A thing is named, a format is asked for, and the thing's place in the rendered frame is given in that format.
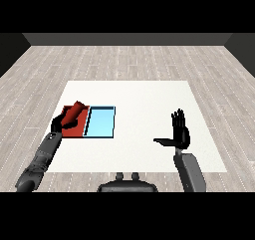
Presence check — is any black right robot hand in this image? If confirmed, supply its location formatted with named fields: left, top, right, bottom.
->
left=152, top=108, right=191, bottom=150

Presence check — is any light blue shallow open box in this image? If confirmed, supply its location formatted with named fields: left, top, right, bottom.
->
left=82, top=106, right=117, bottom=139

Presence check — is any red can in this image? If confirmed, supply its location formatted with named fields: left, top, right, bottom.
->
left=61, top=101, right=87, bottom=126

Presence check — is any dark grey robot body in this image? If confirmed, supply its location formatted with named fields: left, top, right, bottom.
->
left=97, top=172, right=159, bottom=193

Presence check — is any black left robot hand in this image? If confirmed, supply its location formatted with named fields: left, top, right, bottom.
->
left=50, top=113, right=80, bottom=134

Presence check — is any red shallow open box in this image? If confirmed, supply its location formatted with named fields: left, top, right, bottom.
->
left=61, top=105, right=92, bottom=138

